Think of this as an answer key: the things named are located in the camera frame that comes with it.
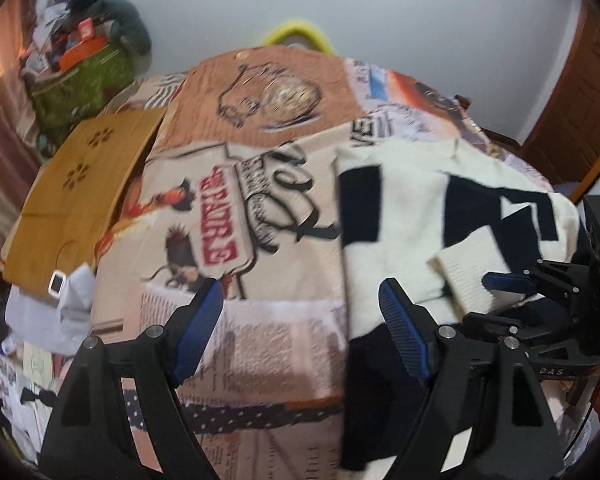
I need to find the grey plush toy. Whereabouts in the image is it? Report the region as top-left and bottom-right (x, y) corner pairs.
(100, 0), (151, 56)

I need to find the newspaper print bed blanket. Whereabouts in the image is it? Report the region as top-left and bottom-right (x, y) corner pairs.
(92, 47), (547, 479)

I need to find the wooden lap desk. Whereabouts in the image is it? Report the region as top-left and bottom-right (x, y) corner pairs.
(3, 107), (166, 299)

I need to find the orange box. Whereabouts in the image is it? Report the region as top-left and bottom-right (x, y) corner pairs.
(58, 36), (107, 72)

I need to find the brown wooden door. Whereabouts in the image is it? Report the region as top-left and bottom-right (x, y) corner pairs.
(521, 3), (600, 184)

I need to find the striped red orange curtain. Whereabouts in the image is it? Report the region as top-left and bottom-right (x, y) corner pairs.
(0, 0), (40, 252)

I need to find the yellow foam bed rail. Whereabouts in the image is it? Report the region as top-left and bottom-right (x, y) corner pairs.
(261, 20), (335, 54)

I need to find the black white striped sweater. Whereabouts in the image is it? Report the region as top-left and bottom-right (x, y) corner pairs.
(335, 139), (581, 476)

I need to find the pile of papers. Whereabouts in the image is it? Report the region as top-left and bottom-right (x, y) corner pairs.
(0, 263), (95, 463)

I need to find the green patterned storage basket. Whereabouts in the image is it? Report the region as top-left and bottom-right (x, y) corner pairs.
(28, 46), (134, 153)

